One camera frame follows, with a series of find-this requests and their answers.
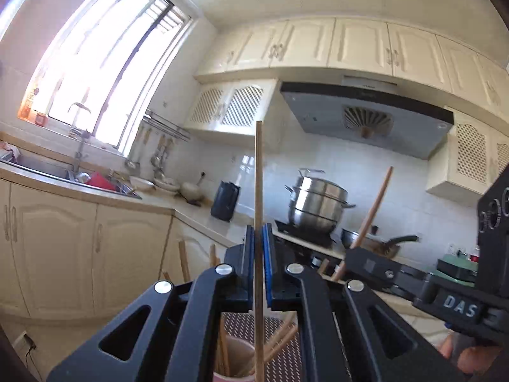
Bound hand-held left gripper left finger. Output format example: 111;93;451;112
45;225;256;382

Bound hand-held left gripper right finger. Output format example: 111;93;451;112
261;223;466;382

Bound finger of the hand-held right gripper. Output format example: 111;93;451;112
344;247;429;300

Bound wooden chopstick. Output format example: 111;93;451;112
254;121;265;382
331;166;394;283

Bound group of wooden chopsticks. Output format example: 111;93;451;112
161;241;331;378

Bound pink cup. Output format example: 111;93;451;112
213;336;257;382

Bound person's right hand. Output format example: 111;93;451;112
438;332;507;377

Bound green electric cooker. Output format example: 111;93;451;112
435;252;482;287

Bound black induction cooker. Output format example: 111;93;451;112
274;220;338;247

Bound brown polka dot tablecloth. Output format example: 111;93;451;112
220;312;354;382

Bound black electric kettle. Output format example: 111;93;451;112
211;180;242;222

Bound steel steamer pot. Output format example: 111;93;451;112
284;168;356;235

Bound stacked ceramic bowls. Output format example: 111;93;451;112
180;182;204;204

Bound white bowls on counter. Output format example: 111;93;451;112
154;177;180;196

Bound cream lattice door cabinet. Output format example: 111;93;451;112
425;107;509;208
184;79;279;136

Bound white bowl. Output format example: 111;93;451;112
129;176;157;192

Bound hanging steel strainer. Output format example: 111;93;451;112
150;135;168;180

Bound grey range hood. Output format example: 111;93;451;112
279;75;455;160

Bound hanging steel ladle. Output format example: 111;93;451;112
126;127;138;168

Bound red basin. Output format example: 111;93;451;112
85;172;116;190

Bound cream base cabinets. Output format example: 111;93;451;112
0;177;239;320

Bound steel sink faucet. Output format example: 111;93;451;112
67;102;93;176

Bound cream upper cabinets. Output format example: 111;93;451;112
195;18;509;119

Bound steel kitchen sink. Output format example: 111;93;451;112
0;149;142;200

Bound sliding kitchen window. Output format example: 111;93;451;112
18;0;195;157

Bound orange windowsill bottle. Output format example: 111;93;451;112
20;88;37;120

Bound steel wok with black handle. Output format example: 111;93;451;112
341;227;421;258

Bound steel wall utensil rack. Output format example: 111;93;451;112
141;108;191;142

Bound black floor cable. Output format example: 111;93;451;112
23;333;45;379

